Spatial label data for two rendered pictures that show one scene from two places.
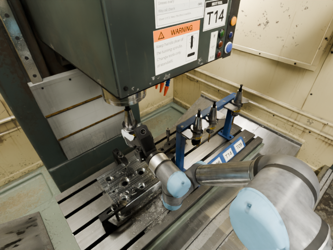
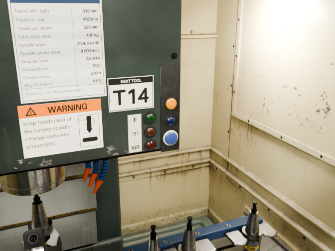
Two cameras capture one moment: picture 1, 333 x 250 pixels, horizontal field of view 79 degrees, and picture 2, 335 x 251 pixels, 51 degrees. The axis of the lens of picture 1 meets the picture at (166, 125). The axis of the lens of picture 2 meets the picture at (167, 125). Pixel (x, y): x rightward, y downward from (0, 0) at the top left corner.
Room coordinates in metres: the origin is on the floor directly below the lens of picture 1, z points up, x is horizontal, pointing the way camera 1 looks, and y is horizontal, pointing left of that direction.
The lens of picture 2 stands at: (-0.03, -0.43, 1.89)
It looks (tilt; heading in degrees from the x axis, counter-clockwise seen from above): 19 degrees down; 18
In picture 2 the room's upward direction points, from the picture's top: straight up
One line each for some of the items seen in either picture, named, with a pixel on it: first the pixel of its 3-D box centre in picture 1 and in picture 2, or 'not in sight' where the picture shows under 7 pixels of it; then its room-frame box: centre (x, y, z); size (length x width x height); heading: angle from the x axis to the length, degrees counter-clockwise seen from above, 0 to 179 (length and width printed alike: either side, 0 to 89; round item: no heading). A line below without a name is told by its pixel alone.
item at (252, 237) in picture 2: (237, 103); (251, 233); (0.95, -0.40, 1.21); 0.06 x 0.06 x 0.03
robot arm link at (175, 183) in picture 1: (173, 179); not in sight; (0.41, -0.02, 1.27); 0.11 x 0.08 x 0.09; 35
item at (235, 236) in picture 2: (231, 107); (237, 238); (0.91, -0.36, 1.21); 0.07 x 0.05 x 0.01; 40
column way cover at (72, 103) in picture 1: (91, 110); (36, 200); (0.98, 0.44, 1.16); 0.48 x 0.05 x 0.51; 130
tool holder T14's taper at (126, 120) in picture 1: (128, 116); (38, 213); (0.64, 0.15, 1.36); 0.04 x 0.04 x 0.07
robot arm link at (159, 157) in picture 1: (160, 163); not in sight; (0.47, 0.03, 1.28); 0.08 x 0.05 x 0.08; 125
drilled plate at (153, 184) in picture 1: (133, 179); not in sight; (0.63, 0.18, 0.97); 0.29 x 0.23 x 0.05; 130
